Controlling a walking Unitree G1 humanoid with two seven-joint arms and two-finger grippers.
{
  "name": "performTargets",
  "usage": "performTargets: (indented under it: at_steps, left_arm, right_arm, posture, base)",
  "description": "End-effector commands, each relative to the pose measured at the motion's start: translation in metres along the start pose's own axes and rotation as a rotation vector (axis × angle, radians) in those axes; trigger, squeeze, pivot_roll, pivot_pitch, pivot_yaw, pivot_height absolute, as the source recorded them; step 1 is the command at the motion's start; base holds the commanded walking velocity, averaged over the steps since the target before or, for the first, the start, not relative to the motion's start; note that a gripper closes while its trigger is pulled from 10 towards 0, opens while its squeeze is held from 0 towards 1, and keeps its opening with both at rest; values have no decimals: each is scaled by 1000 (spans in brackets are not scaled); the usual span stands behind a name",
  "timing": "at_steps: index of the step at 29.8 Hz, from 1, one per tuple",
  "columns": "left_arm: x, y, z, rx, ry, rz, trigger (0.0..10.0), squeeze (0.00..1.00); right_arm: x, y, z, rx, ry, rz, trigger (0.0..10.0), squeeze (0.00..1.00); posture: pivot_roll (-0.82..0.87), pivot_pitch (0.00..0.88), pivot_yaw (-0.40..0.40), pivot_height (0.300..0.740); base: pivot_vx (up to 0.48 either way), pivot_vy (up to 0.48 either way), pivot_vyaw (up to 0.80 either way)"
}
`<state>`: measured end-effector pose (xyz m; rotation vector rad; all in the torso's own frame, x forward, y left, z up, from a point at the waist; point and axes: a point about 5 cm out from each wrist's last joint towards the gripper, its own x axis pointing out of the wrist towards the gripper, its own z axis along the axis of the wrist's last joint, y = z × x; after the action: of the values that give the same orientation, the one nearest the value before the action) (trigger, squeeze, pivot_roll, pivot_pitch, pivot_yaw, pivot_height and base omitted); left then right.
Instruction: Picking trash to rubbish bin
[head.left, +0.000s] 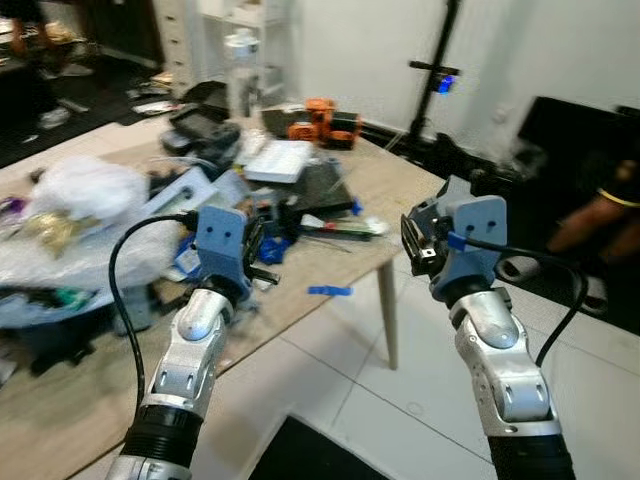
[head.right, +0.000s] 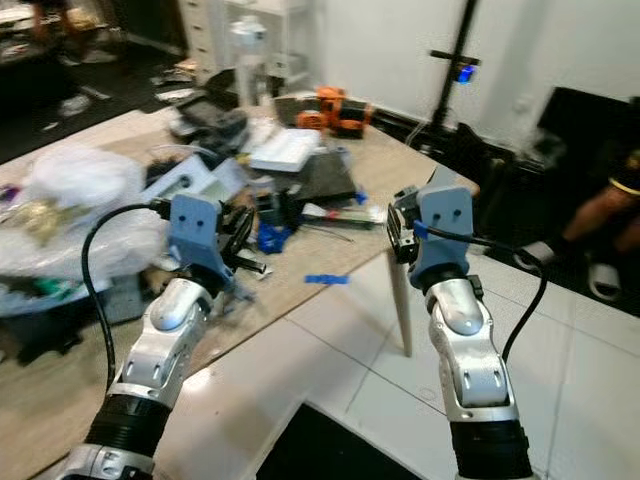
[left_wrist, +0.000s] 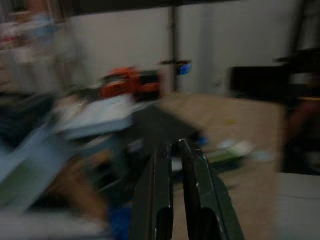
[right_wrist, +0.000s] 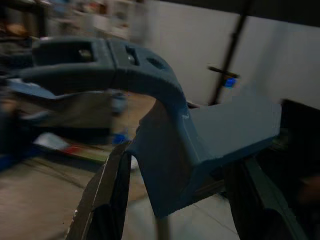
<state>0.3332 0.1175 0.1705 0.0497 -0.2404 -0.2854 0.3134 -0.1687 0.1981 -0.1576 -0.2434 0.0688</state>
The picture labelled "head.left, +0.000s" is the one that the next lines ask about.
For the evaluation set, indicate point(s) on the wooden table leg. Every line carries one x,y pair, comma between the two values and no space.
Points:
387,315

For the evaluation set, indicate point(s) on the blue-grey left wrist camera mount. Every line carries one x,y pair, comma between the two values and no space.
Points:
220,240

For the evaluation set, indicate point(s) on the blue tape strip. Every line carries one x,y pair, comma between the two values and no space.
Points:
330,291

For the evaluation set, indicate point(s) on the white shelf unit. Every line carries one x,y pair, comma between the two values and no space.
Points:
210,40

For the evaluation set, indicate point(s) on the black tripod stand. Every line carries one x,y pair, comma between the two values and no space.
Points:
440,40

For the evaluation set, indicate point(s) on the dark grey box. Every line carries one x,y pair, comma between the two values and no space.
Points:
325,188

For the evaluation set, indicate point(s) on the gold foil wrapper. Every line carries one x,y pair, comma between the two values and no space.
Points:
50,232

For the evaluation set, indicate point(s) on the white flat box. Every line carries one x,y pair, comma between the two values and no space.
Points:
280,160

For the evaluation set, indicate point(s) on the clear bubble wrap sheet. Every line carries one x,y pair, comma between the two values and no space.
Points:
60,262

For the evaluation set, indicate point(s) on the orange power tool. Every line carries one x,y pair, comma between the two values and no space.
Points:
322,122

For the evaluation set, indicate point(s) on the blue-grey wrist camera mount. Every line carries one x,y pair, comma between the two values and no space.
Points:
478,235
220,240

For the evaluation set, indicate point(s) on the clear plastic bottle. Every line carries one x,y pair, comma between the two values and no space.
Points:
243,75

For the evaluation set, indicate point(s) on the black floor mat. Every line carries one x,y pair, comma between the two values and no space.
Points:
310,455

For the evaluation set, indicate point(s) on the standing person legs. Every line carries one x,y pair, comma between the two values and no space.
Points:
25,30

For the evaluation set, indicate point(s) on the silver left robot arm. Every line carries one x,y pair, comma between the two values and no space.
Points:
190,350

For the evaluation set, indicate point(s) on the black handheld device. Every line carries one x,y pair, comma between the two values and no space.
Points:
200,130

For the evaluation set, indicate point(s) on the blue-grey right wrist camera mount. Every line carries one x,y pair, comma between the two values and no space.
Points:
478,235

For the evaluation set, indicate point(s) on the dark grey bin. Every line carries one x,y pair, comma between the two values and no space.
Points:
60,320

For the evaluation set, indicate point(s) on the black sensor with blue light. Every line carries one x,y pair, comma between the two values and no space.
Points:
443,82

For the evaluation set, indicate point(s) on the white slipper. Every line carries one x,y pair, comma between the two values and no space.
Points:
518,268

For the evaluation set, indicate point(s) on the person in black shirt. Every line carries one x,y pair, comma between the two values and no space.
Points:
600,220

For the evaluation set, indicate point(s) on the small blue plastic part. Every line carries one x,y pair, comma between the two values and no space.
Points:
276,250

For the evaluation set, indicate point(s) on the white power strip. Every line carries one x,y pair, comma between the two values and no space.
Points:
175,190

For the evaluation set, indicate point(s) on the white plastic bag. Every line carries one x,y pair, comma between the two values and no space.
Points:
90,188

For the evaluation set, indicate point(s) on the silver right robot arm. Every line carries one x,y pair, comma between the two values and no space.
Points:
505,370

